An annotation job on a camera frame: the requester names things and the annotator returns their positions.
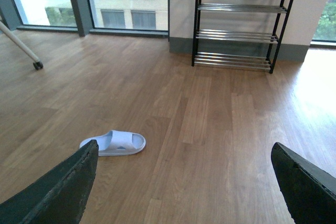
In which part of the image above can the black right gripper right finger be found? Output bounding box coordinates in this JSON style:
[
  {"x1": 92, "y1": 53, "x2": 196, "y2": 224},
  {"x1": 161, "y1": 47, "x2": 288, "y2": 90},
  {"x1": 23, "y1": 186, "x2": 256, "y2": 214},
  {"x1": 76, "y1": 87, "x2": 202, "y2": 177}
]
[{"x1": 271, "y1": 142, "x2": 335, "y2": 223}]

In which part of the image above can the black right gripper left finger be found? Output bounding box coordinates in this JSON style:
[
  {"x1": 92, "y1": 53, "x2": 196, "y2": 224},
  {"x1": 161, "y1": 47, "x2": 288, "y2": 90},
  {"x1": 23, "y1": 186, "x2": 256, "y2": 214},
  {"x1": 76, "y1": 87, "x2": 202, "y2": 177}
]
[{"x1": 1, "y1": 140, "x2": 98, "y2": 223}]

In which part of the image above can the light blue slipper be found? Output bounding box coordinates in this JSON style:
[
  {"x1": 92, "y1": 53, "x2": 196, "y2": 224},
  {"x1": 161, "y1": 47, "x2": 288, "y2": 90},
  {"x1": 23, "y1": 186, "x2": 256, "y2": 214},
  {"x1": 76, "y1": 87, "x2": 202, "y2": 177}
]
[{"x1": 79, "y1": 130, "x2": 146, "y2": 157}]

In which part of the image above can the black metal shoe rack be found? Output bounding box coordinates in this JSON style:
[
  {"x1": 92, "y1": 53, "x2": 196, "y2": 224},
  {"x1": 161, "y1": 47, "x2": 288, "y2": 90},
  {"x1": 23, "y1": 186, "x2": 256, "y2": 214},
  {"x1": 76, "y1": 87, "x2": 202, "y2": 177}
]
[{"x1": 191, "y1": 0, "x2": 293, "y2": 73}]

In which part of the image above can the white chair leg with caster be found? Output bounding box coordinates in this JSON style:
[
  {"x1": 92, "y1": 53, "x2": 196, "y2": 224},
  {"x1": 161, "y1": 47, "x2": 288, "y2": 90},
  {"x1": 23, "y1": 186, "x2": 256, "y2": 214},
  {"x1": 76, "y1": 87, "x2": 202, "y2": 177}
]
[{"x1": 1, "y1": 22, "x2": 44, "y2": 70}]

